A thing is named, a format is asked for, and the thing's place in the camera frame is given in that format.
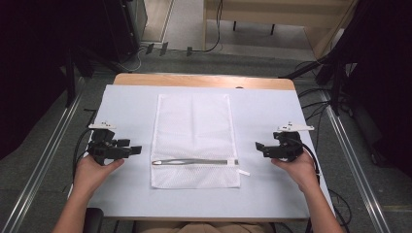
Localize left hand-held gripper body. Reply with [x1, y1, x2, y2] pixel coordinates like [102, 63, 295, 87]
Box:
[86, 120, 132, 166]

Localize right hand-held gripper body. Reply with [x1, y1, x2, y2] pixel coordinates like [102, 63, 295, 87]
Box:
[271, 121, 316, 163]

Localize white mesh laundry bag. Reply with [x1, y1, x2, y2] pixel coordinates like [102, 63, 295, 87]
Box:
[150, 93, 252, 190]

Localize person's right hand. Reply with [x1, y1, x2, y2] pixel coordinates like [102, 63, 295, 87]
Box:
[270, 150, 321, 193]

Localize person's left hand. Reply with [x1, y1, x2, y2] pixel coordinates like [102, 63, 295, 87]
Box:
[74, 154, 126, 197]

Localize pale table cover sheet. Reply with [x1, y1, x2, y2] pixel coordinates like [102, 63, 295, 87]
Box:
[67, 84, 335, 222]

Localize black chair armrest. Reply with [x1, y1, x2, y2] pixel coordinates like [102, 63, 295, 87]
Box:
[81, 207, 105, 233]

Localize black metal stand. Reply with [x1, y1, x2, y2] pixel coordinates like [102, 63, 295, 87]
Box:
[62, 45, 98, 109]

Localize wooden table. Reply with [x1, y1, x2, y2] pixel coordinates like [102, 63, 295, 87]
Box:
[112, 72, 296, 91]

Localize person's beige trousers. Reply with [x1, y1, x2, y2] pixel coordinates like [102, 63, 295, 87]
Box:
[134, 220, 276, 233]

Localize dark curtain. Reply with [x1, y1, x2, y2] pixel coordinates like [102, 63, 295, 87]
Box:
[325, 0, 412, 178]
[0, 0, 113, 161]

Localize black computer tower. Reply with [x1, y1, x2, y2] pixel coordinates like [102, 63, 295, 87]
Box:
[102, 0, 149, 64]

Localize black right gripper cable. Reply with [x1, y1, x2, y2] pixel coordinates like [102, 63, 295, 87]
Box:
[290, 137, 323, 178]

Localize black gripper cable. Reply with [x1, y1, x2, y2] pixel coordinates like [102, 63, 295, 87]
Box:
[71, 128, 95, 183]
[290, 137, 323, 178]

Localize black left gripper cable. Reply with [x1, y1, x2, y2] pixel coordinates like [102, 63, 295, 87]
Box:
[71, 128, 95, 183]

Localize black floor cables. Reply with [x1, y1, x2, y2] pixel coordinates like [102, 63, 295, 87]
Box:
[295, 86, 334, 130]

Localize metal floor rail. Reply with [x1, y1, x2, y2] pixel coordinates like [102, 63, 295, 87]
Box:
[0, 92, 84, 233]
[319, 90, 394, 233]

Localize grey floor cable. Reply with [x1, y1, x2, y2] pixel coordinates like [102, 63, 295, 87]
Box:
[118, 45, 148, 73]

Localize black hanging cable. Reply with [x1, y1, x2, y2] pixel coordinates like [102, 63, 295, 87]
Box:
[192, 0, 225, 54]

